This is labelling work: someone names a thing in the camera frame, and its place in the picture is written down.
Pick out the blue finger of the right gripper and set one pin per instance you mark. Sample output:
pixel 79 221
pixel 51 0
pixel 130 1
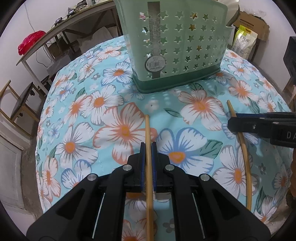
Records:
pixel 251 115

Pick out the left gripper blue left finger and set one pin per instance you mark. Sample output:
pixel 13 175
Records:
pixel 142 171

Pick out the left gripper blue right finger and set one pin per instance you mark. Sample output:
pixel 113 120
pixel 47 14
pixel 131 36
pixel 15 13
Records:
pixel 154 165

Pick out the curved wooden chopstick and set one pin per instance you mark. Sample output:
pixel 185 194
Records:
pixel 239 170

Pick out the person right hand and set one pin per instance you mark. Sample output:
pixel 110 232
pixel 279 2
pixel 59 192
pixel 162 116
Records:
pixel 291 194

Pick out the floral blue tablecloth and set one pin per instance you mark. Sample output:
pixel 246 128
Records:
pixel 209 160

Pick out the yellow green rice bag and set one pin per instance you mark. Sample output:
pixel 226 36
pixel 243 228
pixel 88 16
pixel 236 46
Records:
pixel 244 41

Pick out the brown cardboard box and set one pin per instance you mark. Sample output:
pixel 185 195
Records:
pixel 254 23

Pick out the green perforated utensil basket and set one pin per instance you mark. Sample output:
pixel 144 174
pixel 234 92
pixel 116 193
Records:
pixel 173 43

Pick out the cream rice paddle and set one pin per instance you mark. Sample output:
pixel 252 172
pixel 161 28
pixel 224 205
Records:
pixel 232 12

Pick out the wooden chair dark seat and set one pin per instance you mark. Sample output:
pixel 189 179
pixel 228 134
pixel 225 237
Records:
pixel 21 105

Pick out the white door panel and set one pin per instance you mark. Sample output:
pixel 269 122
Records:
pixel 11 190

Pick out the long grey work table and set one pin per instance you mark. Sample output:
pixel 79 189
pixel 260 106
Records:
pixel 63 27

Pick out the clutter pile on table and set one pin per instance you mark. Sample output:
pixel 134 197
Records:
pixel 82 5

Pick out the red plastic bag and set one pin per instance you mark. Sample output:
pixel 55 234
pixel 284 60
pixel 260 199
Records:
pixel 29 41

